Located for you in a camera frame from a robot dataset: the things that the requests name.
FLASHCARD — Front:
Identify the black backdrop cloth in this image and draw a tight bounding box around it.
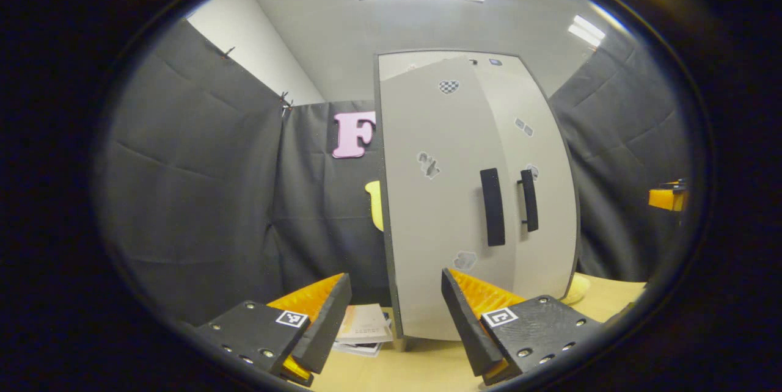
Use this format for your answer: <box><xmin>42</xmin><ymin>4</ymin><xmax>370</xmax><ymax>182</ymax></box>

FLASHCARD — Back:
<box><xmin>98</xmin><ymin>16</ymin><xmax>691</xmax><ymax>325</ymax></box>

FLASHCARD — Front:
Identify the white paper booklet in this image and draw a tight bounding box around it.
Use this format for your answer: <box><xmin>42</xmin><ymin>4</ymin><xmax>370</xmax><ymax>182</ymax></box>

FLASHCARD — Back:
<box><xmin>336</xmin><ymin>303</ymin><xmax>393</xmax><ymax>345</ymax></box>
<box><xmin>332</xmin><ymin>342</ymin><xmax>384</xmax><ymax>358</ymax></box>

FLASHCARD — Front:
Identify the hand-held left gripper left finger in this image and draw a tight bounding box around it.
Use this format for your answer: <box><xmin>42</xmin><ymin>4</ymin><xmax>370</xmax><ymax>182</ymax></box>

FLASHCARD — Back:
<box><xmin>195</xmin><ymin>272</ymin><xmax>353</xmax><ymax>388</ymax></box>

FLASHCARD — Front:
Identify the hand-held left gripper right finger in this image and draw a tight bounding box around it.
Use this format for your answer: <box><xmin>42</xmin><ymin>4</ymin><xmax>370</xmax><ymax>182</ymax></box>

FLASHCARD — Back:
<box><xmin>441</xmin><ymin>268</ymin><xmax>602</xmax><ymax>387</ymax></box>

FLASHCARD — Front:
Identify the grey cabinet door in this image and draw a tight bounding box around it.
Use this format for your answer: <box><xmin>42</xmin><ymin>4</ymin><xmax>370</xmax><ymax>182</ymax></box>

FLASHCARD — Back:
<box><xmin>378</xmin><ymin>55</ymin><xmax>520</xmax><ymax>342</ymax></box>
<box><xmin>473</xmin><ymin>53</ymin><xmax>580</xmax><ymax>301</ymax></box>

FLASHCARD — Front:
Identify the yellow plush toy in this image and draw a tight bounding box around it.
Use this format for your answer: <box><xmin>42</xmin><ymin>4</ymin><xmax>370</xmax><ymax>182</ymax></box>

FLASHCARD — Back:
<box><xmin>561</xmin><ymin>274</ymin><xmax>592</xmax><ymax>306</ymax></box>

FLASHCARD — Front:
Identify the grey cabinet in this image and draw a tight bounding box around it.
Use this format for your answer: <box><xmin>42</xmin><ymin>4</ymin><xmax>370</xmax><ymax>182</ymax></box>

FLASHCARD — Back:
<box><xmin>373</xmin><ymin>49</ymin><xmax>581</xmax><ymax>353</ymax></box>

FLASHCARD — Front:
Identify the small ceiling light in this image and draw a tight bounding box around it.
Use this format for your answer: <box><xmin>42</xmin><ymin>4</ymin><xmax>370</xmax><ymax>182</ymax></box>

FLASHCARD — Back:
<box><xmin>567</xmin><ymin>13</ymin><xmax>607</xmax><ymax>48</ymax></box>

